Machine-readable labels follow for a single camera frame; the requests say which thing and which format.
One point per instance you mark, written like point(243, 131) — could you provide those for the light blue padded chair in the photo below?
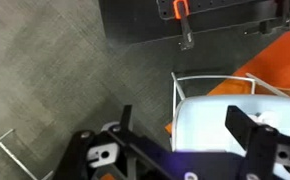
point(205, 126)

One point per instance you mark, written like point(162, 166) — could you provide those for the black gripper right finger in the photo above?
point(241, 121)

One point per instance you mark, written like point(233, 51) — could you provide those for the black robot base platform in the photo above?
point(135, 20)

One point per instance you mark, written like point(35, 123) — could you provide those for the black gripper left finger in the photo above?
point(126, 116)

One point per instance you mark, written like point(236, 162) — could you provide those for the orange black bar clamp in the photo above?
point(186, 26)

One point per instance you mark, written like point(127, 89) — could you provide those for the pale blue metal-legged chair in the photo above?
point(15, 159)

